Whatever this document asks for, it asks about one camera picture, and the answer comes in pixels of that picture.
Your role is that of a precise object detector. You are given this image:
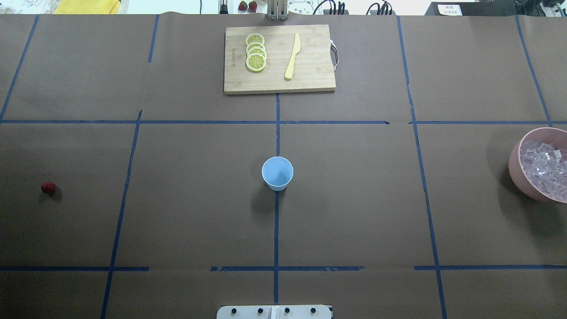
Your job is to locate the clear ice cubes pile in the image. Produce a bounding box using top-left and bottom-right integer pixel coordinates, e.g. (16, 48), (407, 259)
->
(519, 140), (567, 201)

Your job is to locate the lemon slice farthest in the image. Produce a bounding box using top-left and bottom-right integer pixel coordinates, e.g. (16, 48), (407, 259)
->
(245, 34), (265, 46)

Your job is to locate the bamboo cutting board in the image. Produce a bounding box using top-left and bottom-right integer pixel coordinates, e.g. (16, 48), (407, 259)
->
(224, 24), (336, 95)

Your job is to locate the light blue paper cup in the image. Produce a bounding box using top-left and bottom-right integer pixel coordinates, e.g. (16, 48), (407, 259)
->
(261, 157), (294, 191)

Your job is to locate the yellow plastic knife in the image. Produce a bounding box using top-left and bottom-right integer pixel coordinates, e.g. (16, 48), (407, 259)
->
(284, 33), (302, 81)

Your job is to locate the pink bowl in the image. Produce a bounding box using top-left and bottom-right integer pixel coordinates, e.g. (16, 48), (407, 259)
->
(508, 127), (567, 204)

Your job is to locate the lemon slice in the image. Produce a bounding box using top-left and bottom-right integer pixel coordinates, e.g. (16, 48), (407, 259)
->
(245, 56), (267, 73)
(245, 34), (265, 46)
(246, 42), (266, 56)
(246, 47), (267, 60)

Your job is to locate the red strawberry on table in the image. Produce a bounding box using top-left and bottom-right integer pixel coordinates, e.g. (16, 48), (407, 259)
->
(40, 182), (57, 196)

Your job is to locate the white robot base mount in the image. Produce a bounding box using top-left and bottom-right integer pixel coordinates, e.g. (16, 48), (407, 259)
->
(216, 304), (334, 319)

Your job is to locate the red strawberry left background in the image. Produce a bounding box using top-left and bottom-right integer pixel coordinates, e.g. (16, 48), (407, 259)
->
(237, 0), (249, 12)

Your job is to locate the lemon slice nearest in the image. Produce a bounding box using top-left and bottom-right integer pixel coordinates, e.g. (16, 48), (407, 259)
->
(245, 56), (267, 73)

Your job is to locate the yellow cloth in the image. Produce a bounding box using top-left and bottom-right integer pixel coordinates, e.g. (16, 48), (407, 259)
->
(54, 0), (121, 15)

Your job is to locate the aluminium frame post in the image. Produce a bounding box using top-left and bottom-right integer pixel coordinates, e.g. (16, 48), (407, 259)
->
(267, 0), (289, 21)

